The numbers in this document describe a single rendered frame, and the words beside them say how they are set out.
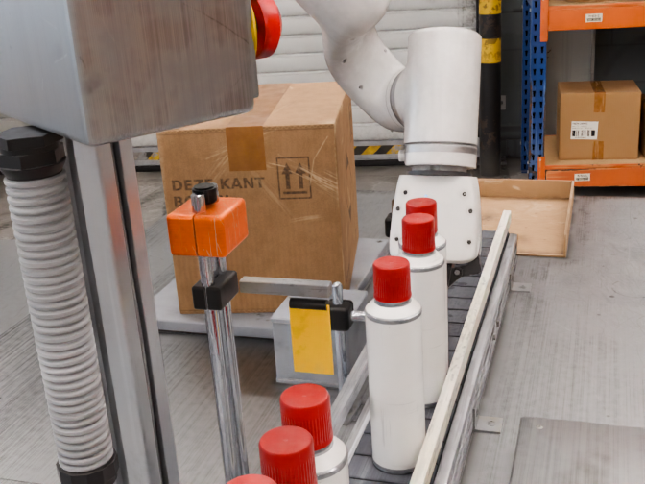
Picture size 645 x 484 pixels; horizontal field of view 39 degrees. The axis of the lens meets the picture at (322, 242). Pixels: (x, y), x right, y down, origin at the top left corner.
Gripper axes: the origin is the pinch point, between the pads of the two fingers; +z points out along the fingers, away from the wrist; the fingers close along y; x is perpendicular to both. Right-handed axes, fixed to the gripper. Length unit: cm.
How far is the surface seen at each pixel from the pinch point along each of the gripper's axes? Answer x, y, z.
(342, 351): -5.6, -9.2, 5.3
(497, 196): 74, -1, -16
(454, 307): 14.6, 0.3, 1.3
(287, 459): -54, 1, 5
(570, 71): 398, 0, -96
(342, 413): -26.3, -3.2, 7.8
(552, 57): 394, -9, -103
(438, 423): -18.1, 4.0, 9.5
